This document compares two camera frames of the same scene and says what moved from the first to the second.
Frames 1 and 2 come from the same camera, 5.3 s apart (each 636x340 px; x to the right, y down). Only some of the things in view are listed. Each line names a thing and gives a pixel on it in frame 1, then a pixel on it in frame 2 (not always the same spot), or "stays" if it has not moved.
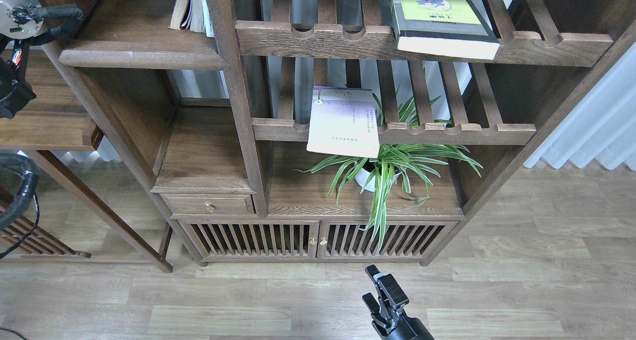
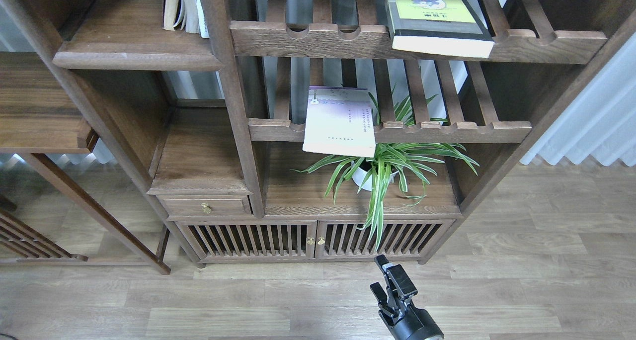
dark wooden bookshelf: [332, 124] stays
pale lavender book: [343, 121] stays
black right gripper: [393, 324] -> [417, 324]
